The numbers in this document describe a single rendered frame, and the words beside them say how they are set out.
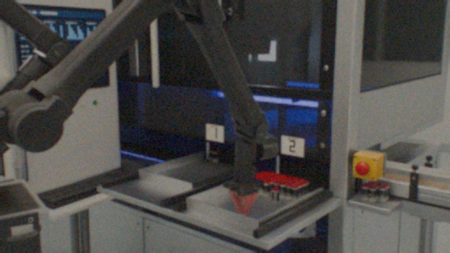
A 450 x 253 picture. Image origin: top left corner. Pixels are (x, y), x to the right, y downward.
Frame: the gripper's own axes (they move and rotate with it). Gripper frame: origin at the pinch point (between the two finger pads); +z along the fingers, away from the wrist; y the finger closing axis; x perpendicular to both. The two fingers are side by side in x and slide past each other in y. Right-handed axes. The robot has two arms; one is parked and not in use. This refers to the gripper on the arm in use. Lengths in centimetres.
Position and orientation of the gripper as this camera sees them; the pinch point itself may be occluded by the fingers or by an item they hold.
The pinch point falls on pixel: (243, 214)
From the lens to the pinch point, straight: 125.6
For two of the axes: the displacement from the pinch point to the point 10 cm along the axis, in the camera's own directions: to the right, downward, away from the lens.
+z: -0.5, 9.9, 1.3
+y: 6.4, -0.7, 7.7
